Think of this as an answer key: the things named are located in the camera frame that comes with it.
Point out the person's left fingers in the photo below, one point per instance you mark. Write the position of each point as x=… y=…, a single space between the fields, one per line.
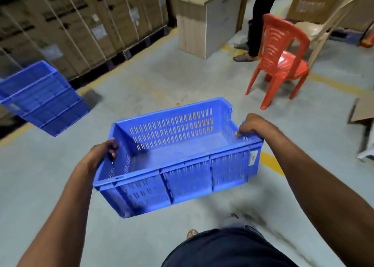
x=113 y=150

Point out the flat cardboard piece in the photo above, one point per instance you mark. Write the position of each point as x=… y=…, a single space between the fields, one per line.
x=363 y=108

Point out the person's right forearm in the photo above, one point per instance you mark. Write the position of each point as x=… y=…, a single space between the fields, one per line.
x=324 y=196

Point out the beige plastic chair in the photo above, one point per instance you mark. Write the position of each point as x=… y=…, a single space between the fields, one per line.
x=324 y=27

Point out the person's left hand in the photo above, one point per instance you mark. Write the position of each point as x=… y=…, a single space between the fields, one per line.
x=98 y=154

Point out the blue perforated plastic crate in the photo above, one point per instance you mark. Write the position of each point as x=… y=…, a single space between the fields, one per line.
x=178 y=155

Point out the stack of blue plastic crates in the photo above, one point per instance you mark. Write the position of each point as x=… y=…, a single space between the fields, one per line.
x=41 y=98

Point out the light wooden cabinet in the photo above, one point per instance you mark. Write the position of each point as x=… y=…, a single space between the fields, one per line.
x=204 y=21

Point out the red plastic chair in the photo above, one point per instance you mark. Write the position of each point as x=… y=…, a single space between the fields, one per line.
x=279 y=59

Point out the person's left forearm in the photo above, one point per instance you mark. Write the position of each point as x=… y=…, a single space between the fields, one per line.
x=61 y=217

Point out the person's foot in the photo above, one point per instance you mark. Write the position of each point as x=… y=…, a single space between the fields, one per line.
x=192 y=233

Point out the person's right hand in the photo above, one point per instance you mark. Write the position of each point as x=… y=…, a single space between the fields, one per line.
x=255 y=126

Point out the large cardboard box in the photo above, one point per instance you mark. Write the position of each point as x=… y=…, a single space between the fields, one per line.
x=330 y=3

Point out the person's right fingers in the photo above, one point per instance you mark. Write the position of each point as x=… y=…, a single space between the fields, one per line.
x=243 y=131

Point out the person's dark shirt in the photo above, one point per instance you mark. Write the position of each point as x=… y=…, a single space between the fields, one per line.
x=228 y=249

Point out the black pallets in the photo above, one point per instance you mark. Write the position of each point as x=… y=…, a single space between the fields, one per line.
x=122 y=56

